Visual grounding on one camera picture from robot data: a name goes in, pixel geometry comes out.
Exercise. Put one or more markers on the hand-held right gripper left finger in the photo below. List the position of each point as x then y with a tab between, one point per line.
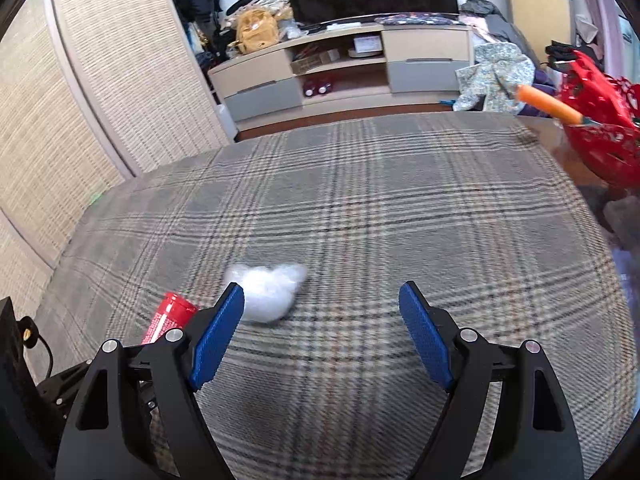
217	340

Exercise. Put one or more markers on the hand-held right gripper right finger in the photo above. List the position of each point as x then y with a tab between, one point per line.
425	340

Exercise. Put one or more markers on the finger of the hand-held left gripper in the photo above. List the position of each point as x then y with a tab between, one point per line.
65	385

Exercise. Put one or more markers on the red cylinder tube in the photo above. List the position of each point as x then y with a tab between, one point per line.
167	312

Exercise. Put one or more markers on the white cotton wad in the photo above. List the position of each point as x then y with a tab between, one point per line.
270	290

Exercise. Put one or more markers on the grey plaid cloth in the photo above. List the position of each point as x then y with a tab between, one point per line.
350	210

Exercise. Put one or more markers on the red openwork basket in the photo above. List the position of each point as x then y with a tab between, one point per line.
600	150

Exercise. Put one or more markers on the orange foam stick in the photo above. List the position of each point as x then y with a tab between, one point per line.
545	101

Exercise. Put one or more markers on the floral patterned cloth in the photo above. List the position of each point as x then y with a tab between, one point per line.
495	75

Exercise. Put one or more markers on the brown cardboard box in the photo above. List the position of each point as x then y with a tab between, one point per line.
315	61

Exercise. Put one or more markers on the beige television cabinet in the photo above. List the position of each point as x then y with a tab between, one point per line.
425	42

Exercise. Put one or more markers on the white box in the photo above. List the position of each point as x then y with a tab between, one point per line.
366	46

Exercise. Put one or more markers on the yellow backpack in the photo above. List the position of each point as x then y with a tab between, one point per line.
255	30

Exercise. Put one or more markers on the grey clothes pile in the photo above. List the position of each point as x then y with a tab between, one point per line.
492	17

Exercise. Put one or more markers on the wooden door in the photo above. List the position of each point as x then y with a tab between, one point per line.
537	5

